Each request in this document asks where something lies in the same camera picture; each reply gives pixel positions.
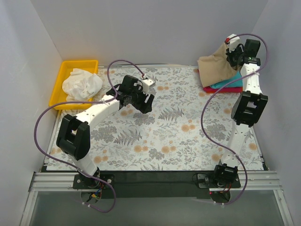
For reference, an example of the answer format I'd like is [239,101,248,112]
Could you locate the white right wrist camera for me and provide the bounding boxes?
[225,34,241,52]

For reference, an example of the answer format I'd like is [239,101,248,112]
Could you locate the folded magenta t shirt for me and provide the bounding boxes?
[198,69,243,94]

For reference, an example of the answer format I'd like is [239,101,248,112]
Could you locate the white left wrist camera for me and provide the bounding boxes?
[141,78,155,94]

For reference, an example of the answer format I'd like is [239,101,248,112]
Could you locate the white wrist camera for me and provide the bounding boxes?
[225,34,241,52]
[141,78,155,94]

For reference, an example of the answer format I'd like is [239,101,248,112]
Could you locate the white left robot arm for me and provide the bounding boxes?
[56,75,155,188]

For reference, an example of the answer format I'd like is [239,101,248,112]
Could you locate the aluminium frame rail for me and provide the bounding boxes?
[20,171,294,226]

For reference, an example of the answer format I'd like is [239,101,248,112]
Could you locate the beige t shirt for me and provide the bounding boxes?
[197,43,237,87]

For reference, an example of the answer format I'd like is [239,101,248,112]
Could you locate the folded turquoise t shirt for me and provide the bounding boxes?
[209,70,243,89]

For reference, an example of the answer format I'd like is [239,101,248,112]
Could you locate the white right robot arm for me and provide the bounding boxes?
[213,37,268,188]

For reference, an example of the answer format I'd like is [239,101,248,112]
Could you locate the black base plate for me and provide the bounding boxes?
[72,170,242,200]

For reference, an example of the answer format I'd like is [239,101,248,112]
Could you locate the white crumpled t shirt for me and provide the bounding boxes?
[62,68,103,102]

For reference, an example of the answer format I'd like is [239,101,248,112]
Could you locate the yellow plastic bin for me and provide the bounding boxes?
[48,59,99,110]

